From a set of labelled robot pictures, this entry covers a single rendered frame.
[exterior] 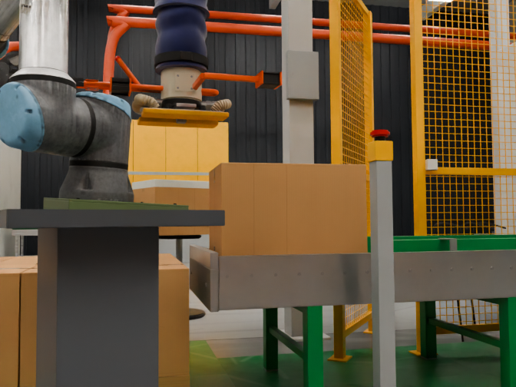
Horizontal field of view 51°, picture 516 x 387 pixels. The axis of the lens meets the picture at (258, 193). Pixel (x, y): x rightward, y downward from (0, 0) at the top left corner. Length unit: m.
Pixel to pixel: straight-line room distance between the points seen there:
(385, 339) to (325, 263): 0.34
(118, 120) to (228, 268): 0.76
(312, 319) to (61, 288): 1.03
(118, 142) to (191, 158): 8.21
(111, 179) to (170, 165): 8.19
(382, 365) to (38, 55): 1.44
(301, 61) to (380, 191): 1.68
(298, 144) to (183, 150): 6.35
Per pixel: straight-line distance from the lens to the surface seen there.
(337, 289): 2.10
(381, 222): 1.95
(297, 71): 3.45
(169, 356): 2.16
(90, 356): 1.41
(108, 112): 1.45
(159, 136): 9.67
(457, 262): 2.32
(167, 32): 2.34
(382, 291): 1.97
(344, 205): 2.24
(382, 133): 1.98
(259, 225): 2.14
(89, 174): 1.43
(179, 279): 2.11
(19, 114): 1.33
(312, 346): 2.10
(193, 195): 4.08
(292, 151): 3.40
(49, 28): 1.42
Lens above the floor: 0.72
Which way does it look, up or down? 3 degrees up
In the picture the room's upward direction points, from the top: straight up
